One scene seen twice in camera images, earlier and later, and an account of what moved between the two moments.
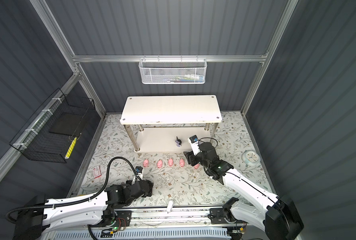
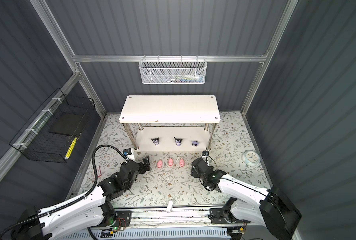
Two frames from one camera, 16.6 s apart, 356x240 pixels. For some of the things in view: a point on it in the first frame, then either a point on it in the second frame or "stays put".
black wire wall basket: (48, 135) stays put
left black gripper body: (150, 193) -> (128, 187)
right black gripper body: (206, 164) -> (195, 174)
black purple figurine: (178, 142) stays put
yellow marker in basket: (72, 145) stays put
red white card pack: (97, 172) stays put
